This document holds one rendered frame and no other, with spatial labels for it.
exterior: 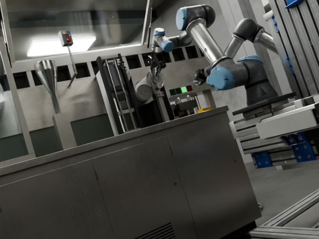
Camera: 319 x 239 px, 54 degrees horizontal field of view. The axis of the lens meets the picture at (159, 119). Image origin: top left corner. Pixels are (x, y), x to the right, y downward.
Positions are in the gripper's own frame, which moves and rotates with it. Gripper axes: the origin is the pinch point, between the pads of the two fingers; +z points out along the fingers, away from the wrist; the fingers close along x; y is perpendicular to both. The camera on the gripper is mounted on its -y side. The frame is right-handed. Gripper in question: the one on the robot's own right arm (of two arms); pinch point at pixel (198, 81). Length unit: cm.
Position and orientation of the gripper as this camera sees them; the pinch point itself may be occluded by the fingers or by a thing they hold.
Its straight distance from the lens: 253.5
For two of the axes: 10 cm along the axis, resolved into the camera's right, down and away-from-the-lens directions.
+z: -3.4, 1.9, 9.2
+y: -9.1, -3.2, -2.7
